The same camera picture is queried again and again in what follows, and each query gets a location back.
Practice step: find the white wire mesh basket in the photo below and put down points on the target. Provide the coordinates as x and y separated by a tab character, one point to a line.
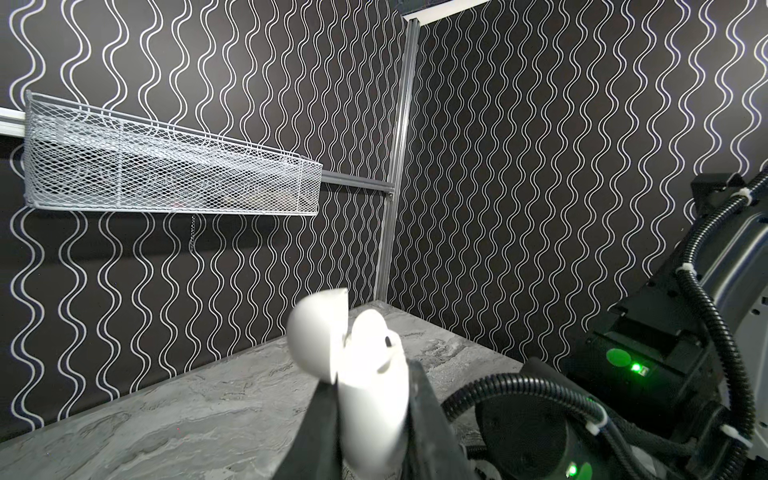
79	157

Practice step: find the white round charging case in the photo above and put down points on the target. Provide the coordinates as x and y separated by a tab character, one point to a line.
373	408

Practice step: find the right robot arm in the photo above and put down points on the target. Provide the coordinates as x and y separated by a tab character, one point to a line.
659	388

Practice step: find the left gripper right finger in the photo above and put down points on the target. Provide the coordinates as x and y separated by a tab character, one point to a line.
433	451

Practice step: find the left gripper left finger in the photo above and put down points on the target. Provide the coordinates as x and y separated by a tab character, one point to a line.
315	452

